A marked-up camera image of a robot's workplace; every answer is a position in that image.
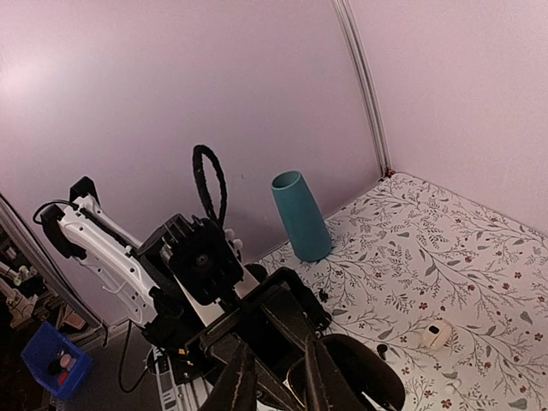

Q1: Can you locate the black earbud near mug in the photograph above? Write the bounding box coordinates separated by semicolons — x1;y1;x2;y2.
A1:
319;289;329;302

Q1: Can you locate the floral table mat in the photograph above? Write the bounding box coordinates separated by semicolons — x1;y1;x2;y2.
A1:
260;173;547;410

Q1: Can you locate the black earbud centre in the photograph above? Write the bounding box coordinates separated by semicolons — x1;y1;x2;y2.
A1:
376;343;388;360

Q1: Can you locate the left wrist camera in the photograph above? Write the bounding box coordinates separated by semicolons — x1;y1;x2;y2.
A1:
161;214;243;309

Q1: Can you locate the blue parts bin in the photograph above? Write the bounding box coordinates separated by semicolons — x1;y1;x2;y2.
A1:
21;322;92;401

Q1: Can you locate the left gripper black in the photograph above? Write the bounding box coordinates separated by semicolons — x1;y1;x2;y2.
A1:
185;266;332;384

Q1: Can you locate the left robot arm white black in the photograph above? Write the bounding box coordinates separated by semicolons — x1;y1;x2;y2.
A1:
33;145;331;382

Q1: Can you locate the teal cup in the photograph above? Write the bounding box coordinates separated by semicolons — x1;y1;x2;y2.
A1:
271;170;332;262

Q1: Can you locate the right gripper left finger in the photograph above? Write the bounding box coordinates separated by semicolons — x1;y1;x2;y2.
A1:
200;342;258;411

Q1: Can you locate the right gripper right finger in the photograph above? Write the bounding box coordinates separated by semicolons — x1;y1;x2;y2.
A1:
305;336;364;411

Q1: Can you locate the left metal corner post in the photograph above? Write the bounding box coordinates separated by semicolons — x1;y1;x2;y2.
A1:
332;0;392;177

